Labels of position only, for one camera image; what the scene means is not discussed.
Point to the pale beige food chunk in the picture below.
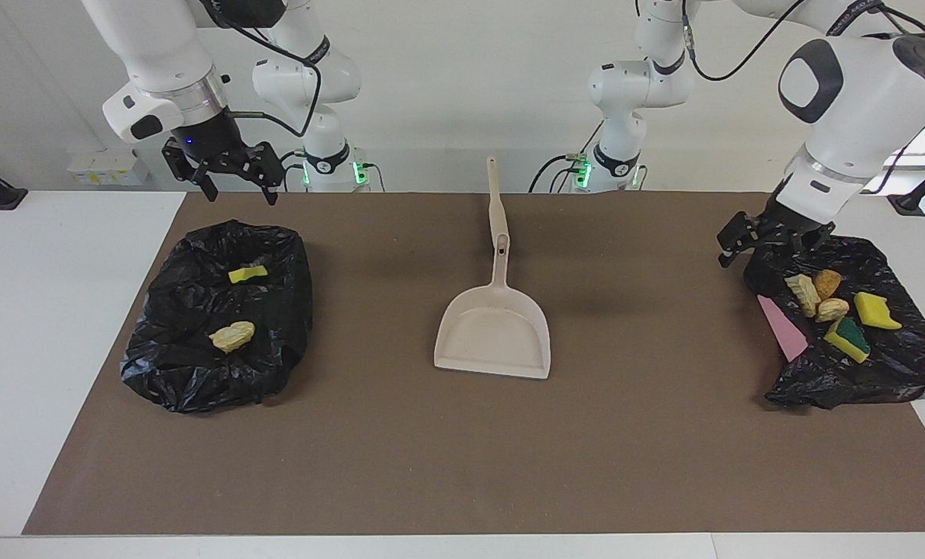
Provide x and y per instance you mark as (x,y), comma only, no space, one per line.
(832,310)

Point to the black plastic trash bag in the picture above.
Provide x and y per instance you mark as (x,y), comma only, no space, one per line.
(897,365)

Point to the brown table mat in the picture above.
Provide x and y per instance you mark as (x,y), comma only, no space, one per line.
(462,466)

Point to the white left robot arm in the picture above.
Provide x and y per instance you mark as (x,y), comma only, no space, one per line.
(858,85)

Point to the striped bread piece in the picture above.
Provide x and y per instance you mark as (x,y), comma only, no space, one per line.
(231,336)
(804,293)

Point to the right black trash bag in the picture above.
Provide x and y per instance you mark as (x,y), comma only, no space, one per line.
(182,373)

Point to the yellow sponge piece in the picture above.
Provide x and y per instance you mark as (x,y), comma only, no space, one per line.
(247,274)
(875,310)
(849,340)

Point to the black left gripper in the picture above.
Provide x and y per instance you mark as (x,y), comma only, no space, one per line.
(788,225)

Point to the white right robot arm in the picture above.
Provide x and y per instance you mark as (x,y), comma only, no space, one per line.
(159,54)

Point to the beige plastic dustpan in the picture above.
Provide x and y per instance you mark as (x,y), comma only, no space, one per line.
(493,334)

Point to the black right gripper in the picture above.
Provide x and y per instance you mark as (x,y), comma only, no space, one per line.
(217,144)

